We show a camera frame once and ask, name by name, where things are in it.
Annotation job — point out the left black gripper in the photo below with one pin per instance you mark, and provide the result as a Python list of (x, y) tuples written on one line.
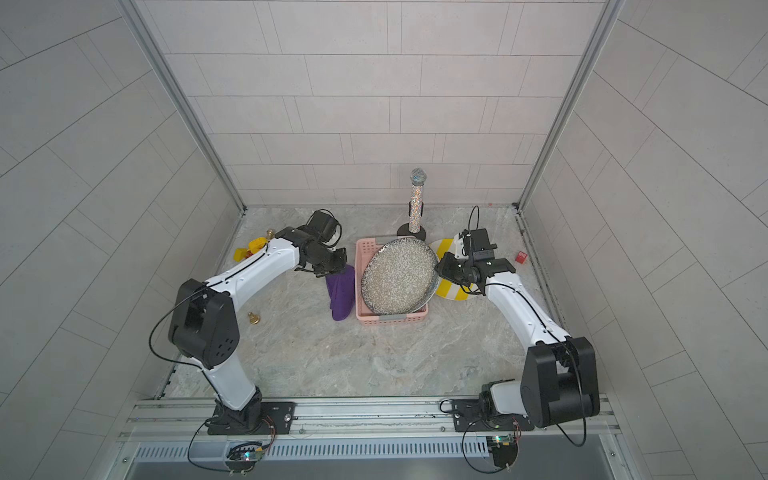
[(332, 262)]

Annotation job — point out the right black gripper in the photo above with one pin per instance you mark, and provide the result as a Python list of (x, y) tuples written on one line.
[(446, 267)]

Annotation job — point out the yellow white striped plate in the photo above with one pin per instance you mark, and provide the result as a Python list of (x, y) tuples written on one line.
[(446, 289)]

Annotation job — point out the purple cloth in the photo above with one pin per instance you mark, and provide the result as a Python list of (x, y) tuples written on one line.
[(341, 291)]

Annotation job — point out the grey speckled plate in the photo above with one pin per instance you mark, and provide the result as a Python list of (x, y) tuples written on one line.
[(400, 278)]

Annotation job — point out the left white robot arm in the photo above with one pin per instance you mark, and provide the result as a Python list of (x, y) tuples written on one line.
[(204, 323)]

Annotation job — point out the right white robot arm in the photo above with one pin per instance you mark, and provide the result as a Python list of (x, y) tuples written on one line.
[(559, 383)]

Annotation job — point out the pink plastic dish rack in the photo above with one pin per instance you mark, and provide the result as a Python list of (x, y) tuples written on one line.
[(365, 249)]

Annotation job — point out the sprinkle-filled microphone on stand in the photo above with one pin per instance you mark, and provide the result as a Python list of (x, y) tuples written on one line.
[(414, 227)]

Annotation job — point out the yellow red toy car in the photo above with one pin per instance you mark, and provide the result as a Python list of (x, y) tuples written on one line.
[(253, 247)]

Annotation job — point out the right circuit board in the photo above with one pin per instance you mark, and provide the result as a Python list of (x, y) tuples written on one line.
[(503, 451)]

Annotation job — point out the circuit board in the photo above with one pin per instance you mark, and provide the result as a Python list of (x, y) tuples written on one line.
[(503, 451), (243, 457)]

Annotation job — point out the left circuit board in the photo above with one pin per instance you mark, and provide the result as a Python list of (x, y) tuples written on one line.
[(243, 457)]

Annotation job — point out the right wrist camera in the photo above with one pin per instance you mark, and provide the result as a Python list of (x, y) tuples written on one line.
[(458, 247)]

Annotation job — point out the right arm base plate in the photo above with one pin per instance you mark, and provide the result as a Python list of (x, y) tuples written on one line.
[(467, 415)]

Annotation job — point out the aluminium front rail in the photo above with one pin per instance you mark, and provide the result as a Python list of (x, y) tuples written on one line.
[(314, 418)]

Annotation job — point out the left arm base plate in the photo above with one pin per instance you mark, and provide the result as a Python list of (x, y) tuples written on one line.
[(257, 418)]

